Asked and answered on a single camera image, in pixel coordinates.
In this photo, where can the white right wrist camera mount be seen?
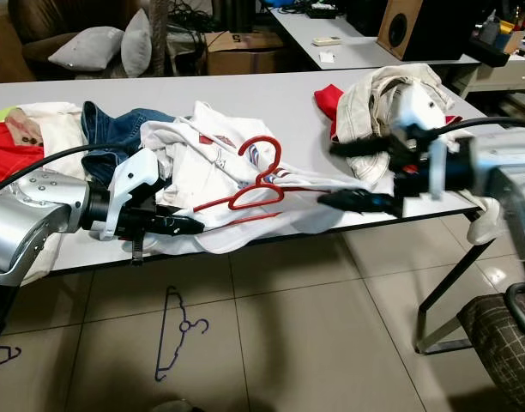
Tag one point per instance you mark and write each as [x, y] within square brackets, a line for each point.
[417, 107]

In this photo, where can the blue jeans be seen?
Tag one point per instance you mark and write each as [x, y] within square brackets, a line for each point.
[112, 129]

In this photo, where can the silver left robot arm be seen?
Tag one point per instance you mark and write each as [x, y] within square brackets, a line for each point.
[31, 223]

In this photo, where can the cardboard box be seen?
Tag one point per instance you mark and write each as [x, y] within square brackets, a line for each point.
[241, 60]

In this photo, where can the white shirt red print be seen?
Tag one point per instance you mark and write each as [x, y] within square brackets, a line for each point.
[211, 142]

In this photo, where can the black power strip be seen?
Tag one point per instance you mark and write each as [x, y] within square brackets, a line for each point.
[319, 10]

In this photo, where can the beige jacket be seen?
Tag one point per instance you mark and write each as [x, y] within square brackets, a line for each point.
[370, 112]

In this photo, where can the blue object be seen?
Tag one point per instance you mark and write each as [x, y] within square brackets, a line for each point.
[277, 3]

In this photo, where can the red garment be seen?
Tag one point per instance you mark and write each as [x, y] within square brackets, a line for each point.
[14, 154]

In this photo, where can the rough brown pole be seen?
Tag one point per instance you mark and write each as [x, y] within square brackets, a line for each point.
[158, 13]

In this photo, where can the cream knit garment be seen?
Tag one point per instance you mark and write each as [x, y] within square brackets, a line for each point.
[69, 129]

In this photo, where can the red cloth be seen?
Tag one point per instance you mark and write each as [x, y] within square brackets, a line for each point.
[329, 101]

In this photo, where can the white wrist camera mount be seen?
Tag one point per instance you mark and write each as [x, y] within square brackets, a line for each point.
[417, 107]
[129, 180]

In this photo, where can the white garment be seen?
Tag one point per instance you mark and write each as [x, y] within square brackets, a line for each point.
[485, 225]

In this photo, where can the white desk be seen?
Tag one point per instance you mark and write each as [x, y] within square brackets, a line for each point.
[357, 53]
[520, 79]

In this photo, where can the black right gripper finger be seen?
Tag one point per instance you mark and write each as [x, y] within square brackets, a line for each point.
[361, 202]
[365, 146]

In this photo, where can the brown leather armchair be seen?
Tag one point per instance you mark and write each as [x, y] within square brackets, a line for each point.
[57, 17]

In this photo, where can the black desk organizer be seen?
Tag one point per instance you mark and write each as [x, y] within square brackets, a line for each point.
[494, 47]

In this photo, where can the brown plaid trolley bag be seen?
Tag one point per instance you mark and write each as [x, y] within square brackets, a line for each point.
[494, 343]

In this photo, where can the white remote control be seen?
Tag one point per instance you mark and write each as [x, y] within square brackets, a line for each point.
[325, 39]

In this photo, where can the small white card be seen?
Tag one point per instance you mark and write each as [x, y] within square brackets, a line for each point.
[325, 58]

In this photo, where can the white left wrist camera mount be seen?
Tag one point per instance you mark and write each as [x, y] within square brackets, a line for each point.
[129, 180]

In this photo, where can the wooden black speaker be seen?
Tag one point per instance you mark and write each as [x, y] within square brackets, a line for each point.
[434, 26]

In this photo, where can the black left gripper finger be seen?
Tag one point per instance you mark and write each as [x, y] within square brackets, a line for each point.
[181, 226]

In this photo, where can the yellow green cloth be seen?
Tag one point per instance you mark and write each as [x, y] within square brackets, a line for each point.
[7, 117]

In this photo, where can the grey cushion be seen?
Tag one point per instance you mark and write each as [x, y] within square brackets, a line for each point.
[135, 47]
[87, 50]

